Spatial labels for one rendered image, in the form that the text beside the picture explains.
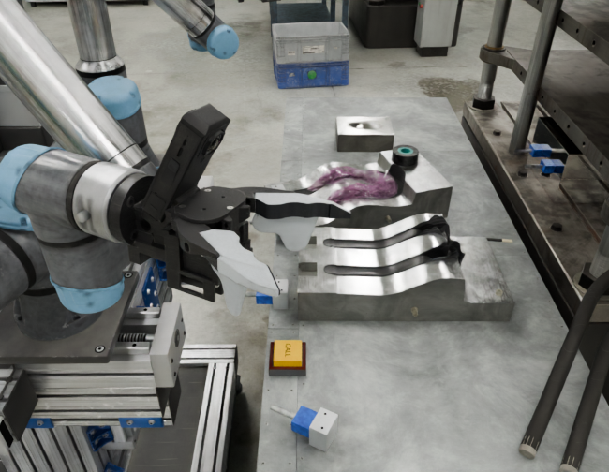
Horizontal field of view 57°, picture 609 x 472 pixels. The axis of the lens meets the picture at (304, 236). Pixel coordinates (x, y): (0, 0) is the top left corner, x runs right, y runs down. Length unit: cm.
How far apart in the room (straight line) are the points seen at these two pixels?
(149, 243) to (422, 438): 75
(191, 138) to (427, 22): 517
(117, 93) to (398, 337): 84
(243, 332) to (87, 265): 182
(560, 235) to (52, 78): 143
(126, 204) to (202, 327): 196
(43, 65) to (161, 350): 52
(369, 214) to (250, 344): 100
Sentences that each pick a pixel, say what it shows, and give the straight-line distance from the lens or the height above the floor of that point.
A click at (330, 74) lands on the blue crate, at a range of 482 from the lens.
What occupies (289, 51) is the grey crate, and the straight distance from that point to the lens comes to 471.
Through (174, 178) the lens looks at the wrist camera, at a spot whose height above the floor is 149.
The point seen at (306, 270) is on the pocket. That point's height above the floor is 87.
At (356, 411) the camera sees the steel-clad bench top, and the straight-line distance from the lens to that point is 117.
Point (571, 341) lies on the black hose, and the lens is 129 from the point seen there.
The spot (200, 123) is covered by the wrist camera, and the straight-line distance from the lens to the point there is 47.
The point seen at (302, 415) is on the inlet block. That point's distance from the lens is 111.
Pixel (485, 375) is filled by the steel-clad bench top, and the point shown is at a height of 80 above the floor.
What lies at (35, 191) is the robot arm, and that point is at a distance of 61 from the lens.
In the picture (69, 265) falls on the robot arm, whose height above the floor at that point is 136.
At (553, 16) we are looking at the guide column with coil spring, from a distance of 202.
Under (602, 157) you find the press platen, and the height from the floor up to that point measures 103.
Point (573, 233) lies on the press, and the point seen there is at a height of 78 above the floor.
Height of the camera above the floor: 173
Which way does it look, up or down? 36 degrees down
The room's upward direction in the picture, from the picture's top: straight up
